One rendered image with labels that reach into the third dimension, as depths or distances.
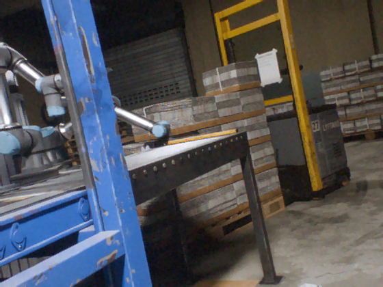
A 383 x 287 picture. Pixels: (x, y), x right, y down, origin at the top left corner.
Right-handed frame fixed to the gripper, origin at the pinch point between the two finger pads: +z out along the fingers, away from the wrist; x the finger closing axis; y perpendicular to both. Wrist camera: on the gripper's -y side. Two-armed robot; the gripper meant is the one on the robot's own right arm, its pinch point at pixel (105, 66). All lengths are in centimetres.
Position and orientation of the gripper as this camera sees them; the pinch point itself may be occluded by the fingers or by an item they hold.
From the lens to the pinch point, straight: 219.9
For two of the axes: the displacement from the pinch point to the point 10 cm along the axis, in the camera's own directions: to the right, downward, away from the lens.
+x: -3.0, -0.3, -9.5
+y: 1.6, 9.8, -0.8
